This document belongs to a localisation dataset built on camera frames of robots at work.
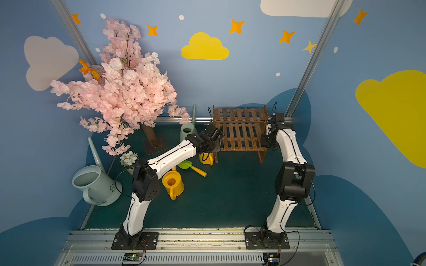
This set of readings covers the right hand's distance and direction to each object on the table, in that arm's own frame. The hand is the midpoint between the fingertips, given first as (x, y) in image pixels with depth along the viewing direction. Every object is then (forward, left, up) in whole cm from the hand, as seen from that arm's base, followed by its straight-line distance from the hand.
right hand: (268, 142), depth 92 cm
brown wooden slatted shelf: (+12, +14, -1) cm, 19 cm away
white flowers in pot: (-15, +76, -2) cm, 78 cm away
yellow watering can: (-25, +51, -7) cm, 57 cm away
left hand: (-4, +29, +1) cm, 29 cm away
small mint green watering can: (+7, +48, +1) cm, 49 cm away
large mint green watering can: (-33, +82, +1) cm, 88 cm away
